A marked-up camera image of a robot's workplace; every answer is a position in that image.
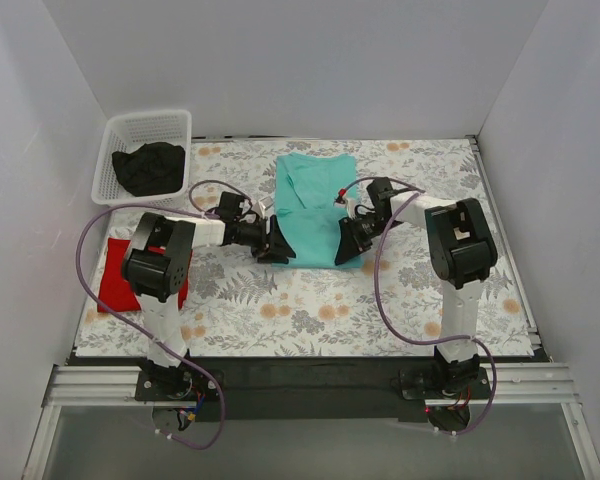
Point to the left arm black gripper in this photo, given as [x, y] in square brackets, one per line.
[270, 236]

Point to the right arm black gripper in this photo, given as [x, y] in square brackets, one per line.
[356, 235]

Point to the teal t shirt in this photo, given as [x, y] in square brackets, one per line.
[304, 202]

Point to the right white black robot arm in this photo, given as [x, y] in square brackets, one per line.
[462, 254]

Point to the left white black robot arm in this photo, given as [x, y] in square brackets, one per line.
[179, 236]

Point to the black crumpled t shirt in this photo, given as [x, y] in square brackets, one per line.
[153, 169]

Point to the white plastic basket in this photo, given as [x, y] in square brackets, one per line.
[127, 133]

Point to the red folded t shirt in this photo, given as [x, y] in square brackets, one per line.
[127, 284]

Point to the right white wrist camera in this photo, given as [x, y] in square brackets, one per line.
[349, 204]

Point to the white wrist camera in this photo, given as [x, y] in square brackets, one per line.
[264, 205]
[349, 204]

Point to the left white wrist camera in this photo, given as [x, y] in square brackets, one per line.
[264, 205]

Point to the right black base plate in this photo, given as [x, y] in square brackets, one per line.
[429, 382]

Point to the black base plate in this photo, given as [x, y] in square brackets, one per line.
[429, 382]
[175, 385]

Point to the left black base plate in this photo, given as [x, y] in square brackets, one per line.
[175, 385]

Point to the aluminium frame rail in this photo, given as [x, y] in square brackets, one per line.
[534, 383]

